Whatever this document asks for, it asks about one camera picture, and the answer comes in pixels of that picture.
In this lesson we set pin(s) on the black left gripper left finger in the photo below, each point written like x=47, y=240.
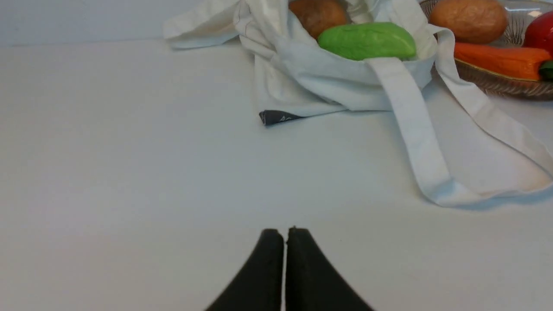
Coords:
x=258, y=284

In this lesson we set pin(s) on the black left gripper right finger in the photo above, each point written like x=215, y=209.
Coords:
x=311, y=282

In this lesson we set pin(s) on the white cloth tote bag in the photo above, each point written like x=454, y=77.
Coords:
x=295, y=78

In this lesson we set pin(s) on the orange carrot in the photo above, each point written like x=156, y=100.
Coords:
x=517, y=63

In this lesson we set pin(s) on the brown potato in bag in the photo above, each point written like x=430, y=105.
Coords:
x=316, y=16

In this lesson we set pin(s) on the green vegetable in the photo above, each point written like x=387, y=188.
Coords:
x=368, y=40

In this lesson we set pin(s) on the brown potato in basket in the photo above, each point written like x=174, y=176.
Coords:
x=471, y=21

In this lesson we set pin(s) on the red bell pepper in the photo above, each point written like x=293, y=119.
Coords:
x=539, y=33

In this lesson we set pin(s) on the gold wire fruit basket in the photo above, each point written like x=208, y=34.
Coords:
x=520, y=14

